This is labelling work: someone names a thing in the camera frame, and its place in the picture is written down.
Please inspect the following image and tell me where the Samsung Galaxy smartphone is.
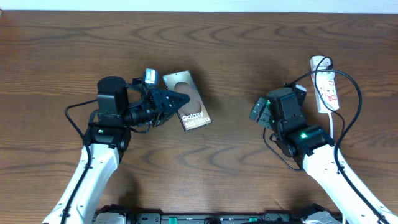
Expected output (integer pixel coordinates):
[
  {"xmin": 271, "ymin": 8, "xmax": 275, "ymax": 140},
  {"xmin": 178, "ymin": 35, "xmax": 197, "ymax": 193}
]
[{"xmin": 162, "ymin": 70, "xmax": 213, "ymax": 133}]

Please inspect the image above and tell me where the white power strip cord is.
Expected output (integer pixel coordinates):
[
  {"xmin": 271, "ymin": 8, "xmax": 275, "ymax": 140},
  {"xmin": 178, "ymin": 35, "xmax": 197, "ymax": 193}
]
[{"xmin": 327, "ymin": 112, "xmax": 336, "ymax": 139}]

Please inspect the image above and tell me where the white power strip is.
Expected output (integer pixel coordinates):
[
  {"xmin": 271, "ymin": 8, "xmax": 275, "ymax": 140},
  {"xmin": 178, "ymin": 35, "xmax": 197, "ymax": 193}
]
[{"xmin": 310, "ymin": 55, "xmax": 340, "ymax": 113}]

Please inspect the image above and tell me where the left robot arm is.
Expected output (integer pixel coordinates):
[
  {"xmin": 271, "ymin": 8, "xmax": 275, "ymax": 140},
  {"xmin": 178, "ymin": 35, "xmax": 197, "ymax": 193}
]
[{"xmin": 43, "ymin": 76, "xmax": 190, "ymax": 223}]

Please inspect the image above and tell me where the black USB charging cable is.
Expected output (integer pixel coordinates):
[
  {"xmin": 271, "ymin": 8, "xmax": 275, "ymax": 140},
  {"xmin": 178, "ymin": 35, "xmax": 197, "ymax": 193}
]
[{"xmin": 262, "ymin": 56, "xmax": 346, "ymax": 172}]

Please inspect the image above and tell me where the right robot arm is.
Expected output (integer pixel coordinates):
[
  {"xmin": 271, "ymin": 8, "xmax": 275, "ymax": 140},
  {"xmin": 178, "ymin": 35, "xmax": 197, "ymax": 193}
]
[{"xmin": 249, "ymin": 85, "xmax": 397, "ymax": 223}]

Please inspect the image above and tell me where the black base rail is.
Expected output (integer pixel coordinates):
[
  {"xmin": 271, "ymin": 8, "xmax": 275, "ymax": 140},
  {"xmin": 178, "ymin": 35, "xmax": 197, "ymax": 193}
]
[{"xmin": 92, "ymin": 204, "xmax": 343, "ymax": 224}]

